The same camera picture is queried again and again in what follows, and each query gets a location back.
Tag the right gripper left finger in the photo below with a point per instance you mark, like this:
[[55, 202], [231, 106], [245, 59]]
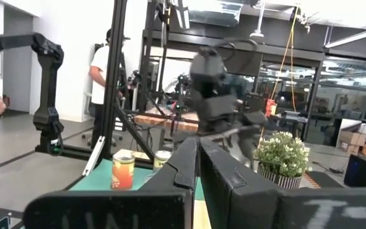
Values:
[[113, 210]]

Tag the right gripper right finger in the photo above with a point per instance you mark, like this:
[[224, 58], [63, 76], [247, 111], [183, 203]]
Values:
[[265, 206]]

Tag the orange corn can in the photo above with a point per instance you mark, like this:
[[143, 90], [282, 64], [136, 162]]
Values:
[[122, 173]]

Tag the green spaghetti sauce can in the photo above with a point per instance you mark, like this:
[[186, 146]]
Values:
[[161, 160]]

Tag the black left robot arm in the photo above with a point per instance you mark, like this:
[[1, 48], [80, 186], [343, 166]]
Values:
[[245, 149]]

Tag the teal table mat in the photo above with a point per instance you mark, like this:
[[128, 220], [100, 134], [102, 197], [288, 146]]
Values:
[[94, 178]]

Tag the red hanging power box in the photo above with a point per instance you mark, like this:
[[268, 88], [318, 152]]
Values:
[[270, 108]]

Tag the potted plant striped pot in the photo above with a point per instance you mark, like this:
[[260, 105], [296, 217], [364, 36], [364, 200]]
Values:
[[281, 156]]

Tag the black striped-edge floor mat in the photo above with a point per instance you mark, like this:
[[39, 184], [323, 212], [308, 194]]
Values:
[[321, 180]]

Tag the wooden workbench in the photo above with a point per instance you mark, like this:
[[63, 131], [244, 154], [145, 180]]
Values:
[[151, 120]]

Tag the black computer case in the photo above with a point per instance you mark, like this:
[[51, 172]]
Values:
[[361, 171]]

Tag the cardboard box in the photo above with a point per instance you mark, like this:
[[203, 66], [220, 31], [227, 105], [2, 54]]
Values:
[[351, 138]]

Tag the person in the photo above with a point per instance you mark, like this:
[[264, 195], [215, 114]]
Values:
[[97, 70]]

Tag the black aluminium rig frame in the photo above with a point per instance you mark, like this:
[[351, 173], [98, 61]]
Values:
[[114, 79]]

